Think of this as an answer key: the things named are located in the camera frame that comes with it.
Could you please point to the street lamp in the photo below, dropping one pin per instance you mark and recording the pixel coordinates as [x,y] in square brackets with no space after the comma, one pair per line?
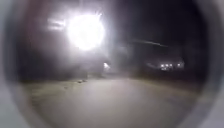
[85,32]

